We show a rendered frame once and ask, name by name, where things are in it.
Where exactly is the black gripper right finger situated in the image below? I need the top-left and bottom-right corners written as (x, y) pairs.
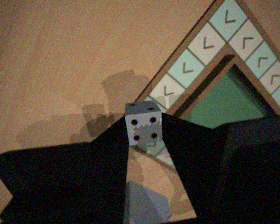
top-left (161, 112), bottom-right (280, 217)

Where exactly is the grey die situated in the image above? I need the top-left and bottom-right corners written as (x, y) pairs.
top-left (125, 100), bottom-right (163, 146)

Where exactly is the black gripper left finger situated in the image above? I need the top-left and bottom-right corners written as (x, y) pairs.
top-left (0, 117), bottom-right (129, 224)

